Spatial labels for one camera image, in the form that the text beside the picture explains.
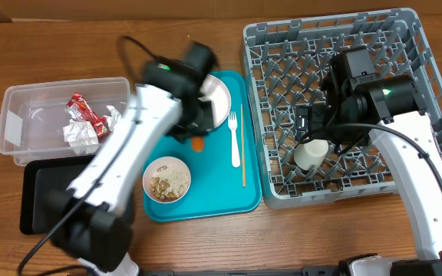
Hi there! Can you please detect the orange carrot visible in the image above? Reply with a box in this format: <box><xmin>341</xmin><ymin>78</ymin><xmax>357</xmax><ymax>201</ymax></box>
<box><xmin>191</xmin><ymin>136</ymin><xmax>205</xmax><ymax>153</ymax></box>

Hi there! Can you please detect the white plastic cup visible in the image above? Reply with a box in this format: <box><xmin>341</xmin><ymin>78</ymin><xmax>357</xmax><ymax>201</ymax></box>
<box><xmin>293</xmin><ymin>140</ymin><xmax>329</xmax><ymax>170</ymax></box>

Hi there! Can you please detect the bowl with nuts and crumbs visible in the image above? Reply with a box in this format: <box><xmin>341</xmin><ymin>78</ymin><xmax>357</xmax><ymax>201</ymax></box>
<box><xmin>143</xmin><ymin>156</ymin><xmax>192</xmax><ymax>204</ymax></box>

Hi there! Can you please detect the white napkin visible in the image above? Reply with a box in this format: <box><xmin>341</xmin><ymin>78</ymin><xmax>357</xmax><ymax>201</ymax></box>
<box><xmin>63</xmin><ymin>120</ymin><xmax>99</xmax><ymax>155</ymax></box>
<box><xmin>104</xmin><ymin>105</ymin><xmax>122</xmax><ymax>131</ymax></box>

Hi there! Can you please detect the red snack wrapper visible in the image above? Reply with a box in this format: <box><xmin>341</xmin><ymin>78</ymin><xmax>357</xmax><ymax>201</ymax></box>
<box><xmin>67</xmin><ymin>94</ymin><xmax>110</xmax><ymax>139</ymax></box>

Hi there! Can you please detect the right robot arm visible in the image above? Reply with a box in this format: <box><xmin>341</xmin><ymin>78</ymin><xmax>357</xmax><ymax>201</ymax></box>
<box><xmin>296</xmin><ymin>47</ymin><xmax>442</xmax><ymax>275</ymax></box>

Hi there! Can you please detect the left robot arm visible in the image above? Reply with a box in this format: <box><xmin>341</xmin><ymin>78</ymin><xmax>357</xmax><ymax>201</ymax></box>
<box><xmin>44</xmin><ymin>42</ymin><xmax>217</xmax><ymax>275</ymax></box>

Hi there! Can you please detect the grey dishwasher rack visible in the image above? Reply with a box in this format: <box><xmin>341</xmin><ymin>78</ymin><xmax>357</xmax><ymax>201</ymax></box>
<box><xmin>242</xmin><ymin>8</ymin><xmax>442</xmax><ymax>209</ymax></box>

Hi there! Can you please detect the large white plate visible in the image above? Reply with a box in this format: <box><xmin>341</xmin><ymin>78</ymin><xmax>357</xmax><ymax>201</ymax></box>
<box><xmin>200</xmin><ymin>74</ymin><xmax>232</xmax><ymax>128</ymax></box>

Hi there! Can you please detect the white plastic fork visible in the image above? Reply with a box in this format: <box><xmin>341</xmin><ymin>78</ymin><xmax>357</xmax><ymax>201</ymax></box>
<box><xmin>228</xmin><ymin>111</ymin><xmax>241</xmax><ymax>168</ymax></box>

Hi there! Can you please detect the teal serving tray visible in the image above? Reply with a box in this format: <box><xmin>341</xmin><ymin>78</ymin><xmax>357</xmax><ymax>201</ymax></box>
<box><xmin>143</xmin><ymin>71</ymin><xmax>262</xmax><ymax>222</ymax></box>

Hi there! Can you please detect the wooden chopstick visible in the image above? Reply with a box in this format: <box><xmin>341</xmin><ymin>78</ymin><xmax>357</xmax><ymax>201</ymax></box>
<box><xmin>240</xmin><ymin>103</ymin><xmax>246</xmax><ymax>188</ymax></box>

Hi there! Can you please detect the clear plastic storage bin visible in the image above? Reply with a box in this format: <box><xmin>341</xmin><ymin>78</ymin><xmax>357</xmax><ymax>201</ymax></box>
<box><xmin>0</xmin><ymin>77</ymin><xmax>130</xmax><ymax>166</ymax></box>

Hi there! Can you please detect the black plastic tray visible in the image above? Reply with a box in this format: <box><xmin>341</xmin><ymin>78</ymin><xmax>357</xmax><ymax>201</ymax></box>
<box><xmin>18</xmin><ymin>154</ymin><xmax>136</xmax><ymax>235</ymax></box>

